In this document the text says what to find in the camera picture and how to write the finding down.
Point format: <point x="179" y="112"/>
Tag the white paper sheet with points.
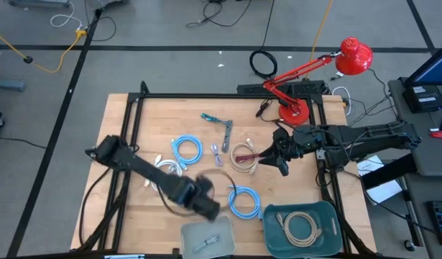
<point x="384" y="192"/>

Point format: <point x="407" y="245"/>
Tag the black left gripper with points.
<point x="206" y="206"/>

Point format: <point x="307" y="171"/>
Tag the teal plastic bin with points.
<point x="326" y="212"/>

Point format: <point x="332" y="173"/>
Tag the black perforated box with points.
<point x="307" y="88"/>

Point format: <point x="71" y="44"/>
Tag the light grey plastic bin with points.
<point x="220" y="234"/>

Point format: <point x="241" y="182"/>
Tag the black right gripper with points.
<point x="287" y="144"/>

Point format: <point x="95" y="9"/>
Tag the dark grey desk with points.
<point x="432" y="158"/>

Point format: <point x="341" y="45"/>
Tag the red desk lamp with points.
<point x="294" y="113"/>

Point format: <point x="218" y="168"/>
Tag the black keyboard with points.
<point x="441" y="223"/>

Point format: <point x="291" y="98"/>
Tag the small red object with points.
<point x="441" y="134"/>

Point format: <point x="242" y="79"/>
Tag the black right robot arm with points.
<point x="368" y="138"/>

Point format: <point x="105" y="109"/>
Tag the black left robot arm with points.
<point x="145" y="169"/>

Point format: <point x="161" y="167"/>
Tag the computer monitor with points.
<point x="438" y="68"/>

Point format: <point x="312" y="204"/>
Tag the black aluminium table frame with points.
<point x="206" y="95"/>

